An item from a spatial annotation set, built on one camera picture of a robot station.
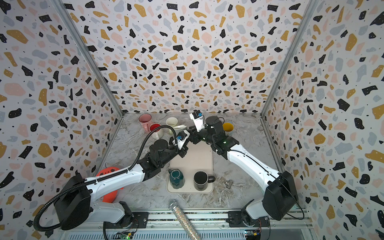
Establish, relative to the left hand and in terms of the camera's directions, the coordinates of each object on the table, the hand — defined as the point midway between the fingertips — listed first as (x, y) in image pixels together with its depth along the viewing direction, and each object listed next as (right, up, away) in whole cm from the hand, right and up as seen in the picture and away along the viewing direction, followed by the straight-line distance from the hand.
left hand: (191, 136), depth 75 cm
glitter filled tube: (+1, -44, -5) cm, 44 cm away
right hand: (-2, +3, 0) cm, 4 cm away
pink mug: (-35, +10, +32) cm, 48 cm away
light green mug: (-16, +9, +31) cm, 36 cm away
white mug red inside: (-24, 0, +27) cm, 36 cm away
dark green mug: (-7, -22, +2) cm, 23 cm away
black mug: (+5, -23, +3) cm, 24 cm away
